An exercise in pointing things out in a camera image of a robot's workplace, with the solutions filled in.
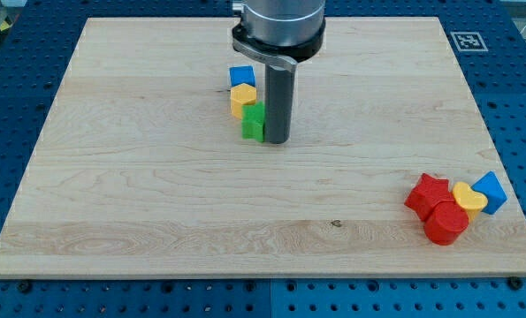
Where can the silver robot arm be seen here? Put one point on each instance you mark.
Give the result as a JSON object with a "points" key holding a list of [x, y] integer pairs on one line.
{"points": [[280, 33]]}

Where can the green star block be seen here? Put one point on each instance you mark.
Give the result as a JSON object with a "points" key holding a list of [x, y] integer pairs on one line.
{"points": [[253, 121]]}

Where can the yellow hexagon block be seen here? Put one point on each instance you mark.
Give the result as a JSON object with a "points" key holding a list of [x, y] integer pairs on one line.
{"points": [[240, 95]]}

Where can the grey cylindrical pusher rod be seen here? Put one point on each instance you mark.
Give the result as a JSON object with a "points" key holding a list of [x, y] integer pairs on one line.
{"points": [[278, 101]]}

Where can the blue square block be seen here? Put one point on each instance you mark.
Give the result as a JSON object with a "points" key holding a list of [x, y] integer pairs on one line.
{"points": [[244, 74]]}

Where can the light wooden board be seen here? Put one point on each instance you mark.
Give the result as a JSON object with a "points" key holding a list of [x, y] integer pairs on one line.
{"points": [[141, 171]]}

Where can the red star block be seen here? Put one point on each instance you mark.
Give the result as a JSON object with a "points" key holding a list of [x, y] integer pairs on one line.
{"points": [[427, 194]]}

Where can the red cylinder block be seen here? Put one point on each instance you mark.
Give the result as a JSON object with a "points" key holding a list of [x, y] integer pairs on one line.
{"points": [[446, 223]]}

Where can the yellow heart block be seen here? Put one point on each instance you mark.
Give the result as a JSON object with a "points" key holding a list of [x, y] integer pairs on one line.
{"points": [[471, 201]]}

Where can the blue diamond block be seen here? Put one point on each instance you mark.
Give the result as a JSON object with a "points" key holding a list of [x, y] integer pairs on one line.
{"points": [[490, 186]]}

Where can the white fiducial marker tag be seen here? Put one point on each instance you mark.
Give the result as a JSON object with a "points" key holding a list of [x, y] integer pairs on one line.
{"points": [[467, 41]]}

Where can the black bolt front left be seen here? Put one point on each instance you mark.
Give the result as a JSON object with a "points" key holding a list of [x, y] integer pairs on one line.
{"points": [[24, 286]]}

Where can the black bolt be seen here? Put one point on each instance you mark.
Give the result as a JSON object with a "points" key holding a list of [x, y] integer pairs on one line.
{"points": [[24, 286], [515, 283]]}

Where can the black bolt front right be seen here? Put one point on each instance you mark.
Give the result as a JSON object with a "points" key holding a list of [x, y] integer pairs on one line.
{"points": [[515, 283]]}

